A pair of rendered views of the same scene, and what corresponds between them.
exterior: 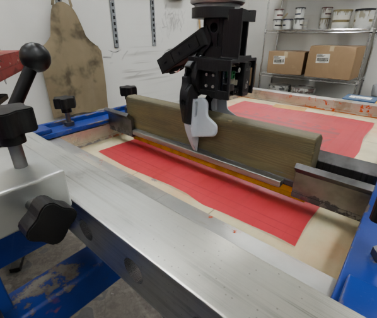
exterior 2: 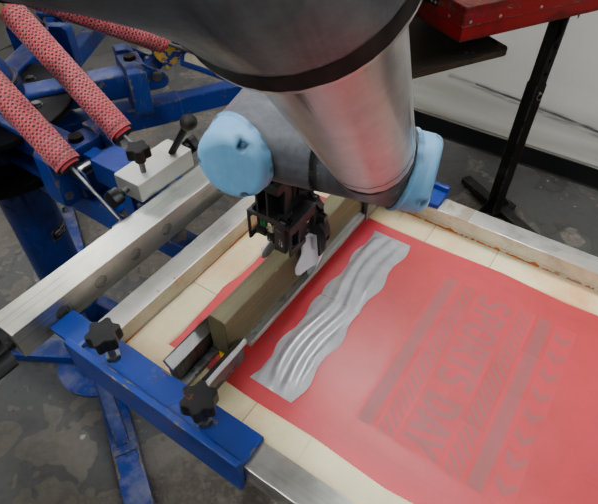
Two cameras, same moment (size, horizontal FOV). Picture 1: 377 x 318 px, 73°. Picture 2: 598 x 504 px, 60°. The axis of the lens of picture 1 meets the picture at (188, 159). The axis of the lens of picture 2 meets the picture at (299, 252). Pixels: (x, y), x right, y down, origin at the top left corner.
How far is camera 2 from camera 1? 80 cm
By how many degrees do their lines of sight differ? 67
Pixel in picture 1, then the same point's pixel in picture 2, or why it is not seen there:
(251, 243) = (145, 299)
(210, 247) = (102, 256)
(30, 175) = (133, 177)
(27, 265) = not seen: hidden behind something
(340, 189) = (185, 354)
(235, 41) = (258, 198)
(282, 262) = (128, 312)
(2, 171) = (138, 168)
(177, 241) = (108, 244)
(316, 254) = (159, 356)
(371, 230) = (140, 362)
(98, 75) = not seen: outside the picture
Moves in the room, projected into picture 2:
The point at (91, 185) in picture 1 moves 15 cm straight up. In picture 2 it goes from (163, 203) to (143, 122)
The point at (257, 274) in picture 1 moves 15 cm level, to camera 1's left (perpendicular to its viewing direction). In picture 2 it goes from (83, 271) to (99, 203)
